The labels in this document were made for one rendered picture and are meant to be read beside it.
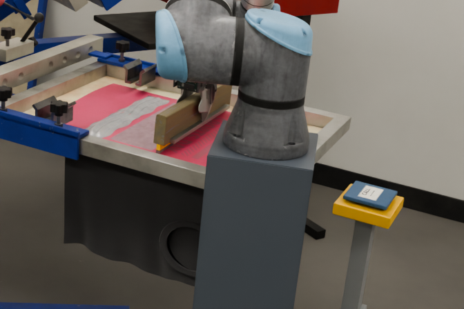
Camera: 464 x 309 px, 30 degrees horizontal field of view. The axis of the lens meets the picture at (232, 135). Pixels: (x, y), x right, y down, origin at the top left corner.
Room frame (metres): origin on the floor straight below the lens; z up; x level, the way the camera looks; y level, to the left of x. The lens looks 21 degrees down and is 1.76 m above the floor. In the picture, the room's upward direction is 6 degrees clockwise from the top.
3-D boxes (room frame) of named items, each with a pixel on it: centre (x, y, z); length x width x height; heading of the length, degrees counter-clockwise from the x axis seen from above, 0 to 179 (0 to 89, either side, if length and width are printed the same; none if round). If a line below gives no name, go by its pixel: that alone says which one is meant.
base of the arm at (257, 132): (1.42, -0.06, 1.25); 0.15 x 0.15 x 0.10
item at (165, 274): (1.90, 0.17, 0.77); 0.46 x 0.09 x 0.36; 68
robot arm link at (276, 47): (1.42, -0.05, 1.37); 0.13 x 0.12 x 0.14; 93
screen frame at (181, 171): (2.09, 0.16, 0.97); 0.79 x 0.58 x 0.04; 68
